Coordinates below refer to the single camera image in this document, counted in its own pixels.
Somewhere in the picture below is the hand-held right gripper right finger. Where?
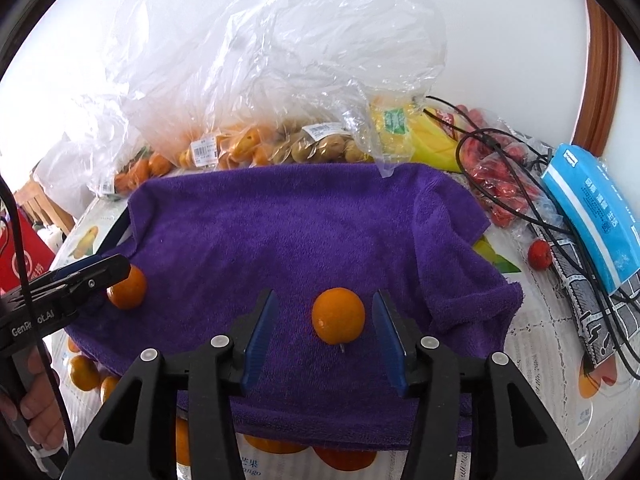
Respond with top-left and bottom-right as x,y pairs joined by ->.
371,288 -> 586,480

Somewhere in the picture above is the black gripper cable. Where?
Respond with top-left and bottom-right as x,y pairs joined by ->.
0,175 -> 77,461

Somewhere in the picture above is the brown wooden door frame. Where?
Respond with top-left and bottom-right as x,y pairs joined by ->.
572,0 -> 623,156

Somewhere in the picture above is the white plastic bag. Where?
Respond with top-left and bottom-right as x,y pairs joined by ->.
32,142 -> 103,216

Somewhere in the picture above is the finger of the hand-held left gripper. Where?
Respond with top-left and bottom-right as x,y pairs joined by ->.
22,254 -> 132,314

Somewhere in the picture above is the fruit print tablecloth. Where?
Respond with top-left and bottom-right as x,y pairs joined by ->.
45,125 -> 640,480

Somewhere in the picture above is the black coiled cable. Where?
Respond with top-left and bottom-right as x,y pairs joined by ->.
425,94 -> 640,381

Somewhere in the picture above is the person's left hand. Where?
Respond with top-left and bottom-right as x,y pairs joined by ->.
0,349 -> 67,448

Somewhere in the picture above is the clear bag of longans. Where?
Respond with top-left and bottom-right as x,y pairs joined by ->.
272,0 -> 448,179

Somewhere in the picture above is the small orange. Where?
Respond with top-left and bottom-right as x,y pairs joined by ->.
311,287 -> 366,346
106,263 -> 148,310

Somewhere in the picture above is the clear bag of leafy tangerines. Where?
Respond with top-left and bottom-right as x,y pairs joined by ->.
65,90 -> 176,196

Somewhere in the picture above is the red cherry tomato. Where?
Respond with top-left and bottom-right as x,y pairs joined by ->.
528,239 -> 553,271

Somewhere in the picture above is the black tray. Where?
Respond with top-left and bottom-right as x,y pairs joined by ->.
97,207 -> 136,261

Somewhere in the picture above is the yellow fruit in clear bag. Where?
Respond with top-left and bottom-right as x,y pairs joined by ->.
370,95 -> 476,176

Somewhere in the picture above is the grey patterned pouch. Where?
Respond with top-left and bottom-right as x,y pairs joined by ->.
530,220 -> 636,386

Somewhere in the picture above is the red paper bag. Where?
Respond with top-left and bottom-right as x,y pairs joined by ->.
0,205 -> 56,296

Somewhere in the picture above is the blue tissue pack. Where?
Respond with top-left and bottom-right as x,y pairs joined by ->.
541,143 -> 640,297

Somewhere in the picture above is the purple towel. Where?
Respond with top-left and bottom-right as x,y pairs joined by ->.
65,162 -> 524,453

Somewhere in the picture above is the clear bag of cherry tomatoes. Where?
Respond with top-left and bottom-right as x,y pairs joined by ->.
440,102 -> 556,231

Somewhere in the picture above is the wooden chair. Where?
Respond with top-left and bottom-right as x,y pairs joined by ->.
14,180 -> 76,251

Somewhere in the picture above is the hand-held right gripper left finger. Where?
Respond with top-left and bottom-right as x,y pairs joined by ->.
60,288 -> 280,480

